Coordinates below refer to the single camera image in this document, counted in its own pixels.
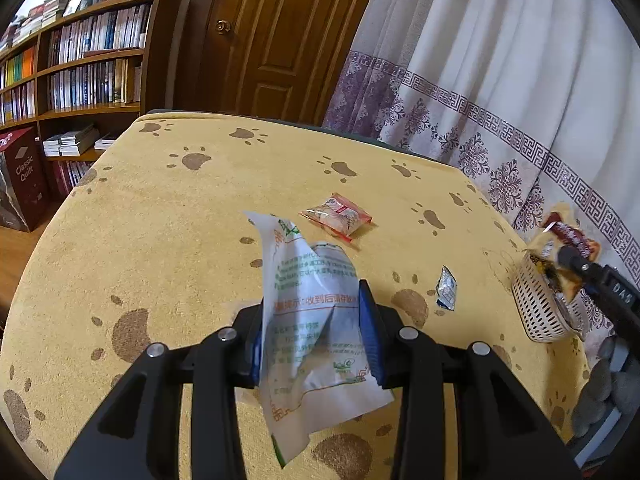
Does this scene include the white curtain purple pattern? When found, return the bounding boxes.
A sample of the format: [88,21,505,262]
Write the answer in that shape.
[322,0,640,321]

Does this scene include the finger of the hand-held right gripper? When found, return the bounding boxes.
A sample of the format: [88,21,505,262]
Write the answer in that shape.
[557,245,601,281]

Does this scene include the maroon and tan snack packet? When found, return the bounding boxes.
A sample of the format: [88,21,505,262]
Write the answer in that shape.
[531,203,602,301]

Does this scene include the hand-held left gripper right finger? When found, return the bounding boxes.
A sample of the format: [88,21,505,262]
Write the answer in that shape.
[357,279,583,480]

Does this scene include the dark red box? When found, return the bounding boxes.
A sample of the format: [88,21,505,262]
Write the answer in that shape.
[0,127,51,233]

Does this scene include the person's right hand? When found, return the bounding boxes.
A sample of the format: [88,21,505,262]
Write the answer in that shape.
[572,335,640,437]

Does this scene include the yellow paw-print blanket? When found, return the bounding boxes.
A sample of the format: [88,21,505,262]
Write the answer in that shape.
[0,112,621,480]

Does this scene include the white plastic basket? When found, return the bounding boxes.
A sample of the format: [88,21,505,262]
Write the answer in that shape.
[511,247,591,343]

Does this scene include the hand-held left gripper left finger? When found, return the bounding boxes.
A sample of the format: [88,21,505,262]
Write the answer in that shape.
[52,297,266,480]

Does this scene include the white plastic bag green print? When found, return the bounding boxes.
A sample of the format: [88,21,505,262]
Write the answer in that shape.
[243,211,396,466]

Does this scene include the small red-orange snack packet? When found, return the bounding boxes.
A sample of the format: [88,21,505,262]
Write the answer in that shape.
[299,192,373,243]

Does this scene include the rows of books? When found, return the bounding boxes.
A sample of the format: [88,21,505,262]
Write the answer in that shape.
[0,0,153,196]

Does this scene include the small blue-white foil packet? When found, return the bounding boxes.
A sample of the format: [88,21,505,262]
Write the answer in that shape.
[436,266,458,312]

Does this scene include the wooden door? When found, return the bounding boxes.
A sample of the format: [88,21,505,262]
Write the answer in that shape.
[177,0,386,128]

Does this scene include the wooden bookshelf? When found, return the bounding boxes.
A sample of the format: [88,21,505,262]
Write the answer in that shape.
[0,0,183,201]

